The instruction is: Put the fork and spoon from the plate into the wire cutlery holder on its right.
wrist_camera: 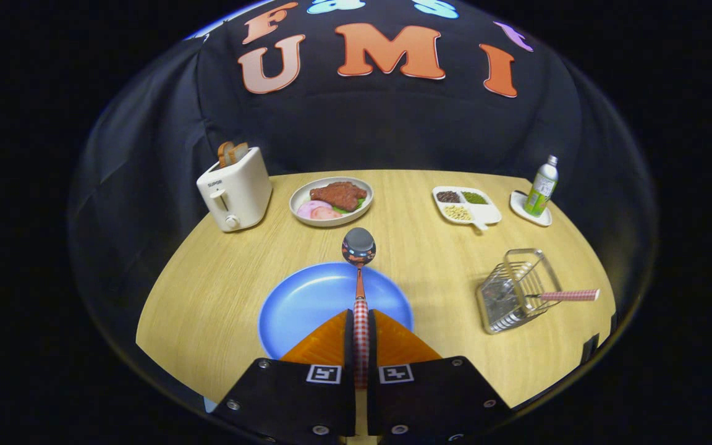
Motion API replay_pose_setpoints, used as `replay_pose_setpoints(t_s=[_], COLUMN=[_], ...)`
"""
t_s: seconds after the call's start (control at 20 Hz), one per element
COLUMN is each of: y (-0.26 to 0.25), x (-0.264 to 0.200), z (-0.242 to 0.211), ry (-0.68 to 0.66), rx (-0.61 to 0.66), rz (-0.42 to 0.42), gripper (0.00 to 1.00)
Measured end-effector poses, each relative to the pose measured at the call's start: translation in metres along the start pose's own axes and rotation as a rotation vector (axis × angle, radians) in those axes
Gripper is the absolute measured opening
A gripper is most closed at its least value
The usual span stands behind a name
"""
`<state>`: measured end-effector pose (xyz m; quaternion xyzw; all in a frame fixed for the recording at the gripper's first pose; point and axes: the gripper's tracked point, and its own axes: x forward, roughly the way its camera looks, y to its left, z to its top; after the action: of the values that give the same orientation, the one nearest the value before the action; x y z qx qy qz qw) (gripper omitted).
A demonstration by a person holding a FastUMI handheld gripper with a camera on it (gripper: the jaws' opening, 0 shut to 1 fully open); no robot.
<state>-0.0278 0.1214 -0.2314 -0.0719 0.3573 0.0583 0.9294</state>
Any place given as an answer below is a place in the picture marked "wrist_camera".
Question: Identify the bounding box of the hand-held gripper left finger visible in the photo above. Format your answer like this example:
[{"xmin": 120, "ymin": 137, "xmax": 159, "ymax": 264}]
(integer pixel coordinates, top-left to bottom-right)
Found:
[{"xmin": 211, "ymin": 309, "xmax": 355, "ymax": 445}]

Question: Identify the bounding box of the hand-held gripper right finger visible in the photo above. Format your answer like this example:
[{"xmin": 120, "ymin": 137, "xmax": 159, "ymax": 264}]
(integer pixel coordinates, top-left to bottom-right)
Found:
[{"xmin": 368, "ymin": 309, "xmax": 514, "ymax": 445}]

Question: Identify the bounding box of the spoon with red checked handle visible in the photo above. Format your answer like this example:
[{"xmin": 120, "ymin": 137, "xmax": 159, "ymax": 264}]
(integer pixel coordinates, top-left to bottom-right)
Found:
[{"xmin": 342, "ymin": 227, "xmax": 377, "ymax": 390}]

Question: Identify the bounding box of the fork with red checked handle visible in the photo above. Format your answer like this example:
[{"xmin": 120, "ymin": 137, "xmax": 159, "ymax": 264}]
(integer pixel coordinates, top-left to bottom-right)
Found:
[{"xmin": 526, "ymin": 289, "xmax": 601, "ymax": 303}]

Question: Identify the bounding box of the blue plate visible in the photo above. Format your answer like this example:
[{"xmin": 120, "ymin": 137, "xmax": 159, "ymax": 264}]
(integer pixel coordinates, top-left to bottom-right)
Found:
[{"xmin": 258, "ymin": 262, "xmax": 414, "ymax": 360}]

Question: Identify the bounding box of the white divided dish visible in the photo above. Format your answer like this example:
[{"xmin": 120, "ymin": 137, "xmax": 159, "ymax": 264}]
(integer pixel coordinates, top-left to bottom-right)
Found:
[{"xmin": 432, "ymin": 186, "xmax": 502, "ymax": 231}]

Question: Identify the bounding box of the grey oval plate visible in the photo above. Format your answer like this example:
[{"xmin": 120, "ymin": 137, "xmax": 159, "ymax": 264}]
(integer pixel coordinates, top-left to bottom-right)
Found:
[{"xmin": 289, "ymin": 177, "xmax": 374, "ymax": 227}]

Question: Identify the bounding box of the brown meat piece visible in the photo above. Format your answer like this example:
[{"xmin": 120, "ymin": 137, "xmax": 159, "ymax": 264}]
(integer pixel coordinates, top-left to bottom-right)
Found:
[{"xmin": 310, "ymin": 181, "xmax": 368, "ymax": 212}]

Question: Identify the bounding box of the small white coaster dish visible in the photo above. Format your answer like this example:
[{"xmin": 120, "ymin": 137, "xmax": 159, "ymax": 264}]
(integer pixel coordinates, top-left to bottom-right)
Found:
[{"xmin": 510, "ymin": 190, "xmax": 553, "ymax": 227}]

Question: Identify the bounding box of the white toaster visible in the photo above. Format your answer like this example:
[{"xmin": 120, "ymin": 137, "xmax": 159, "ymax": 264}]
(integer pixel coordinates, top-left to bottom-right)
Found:
[{"xmin": 197, "ymin": 146, "xmax": 273, "ymax": 233}]

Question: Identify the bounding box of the silver bottle with green label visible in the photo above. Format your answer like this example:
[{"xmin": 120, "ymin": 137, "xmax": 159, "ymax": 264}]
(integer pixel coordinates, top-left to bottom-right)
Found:
[{"xmin": 523, "ymin": 155, "xmax": 559, "ymax": 218}]

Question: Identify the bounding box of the metal wire basket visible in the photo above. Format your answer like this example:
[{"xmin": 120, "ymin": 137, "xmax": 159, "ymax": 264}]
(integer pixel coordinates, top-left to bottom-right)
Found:
[{"xmin": 476, "ymin": 248, "xmax": 564, "ymax": 335}]

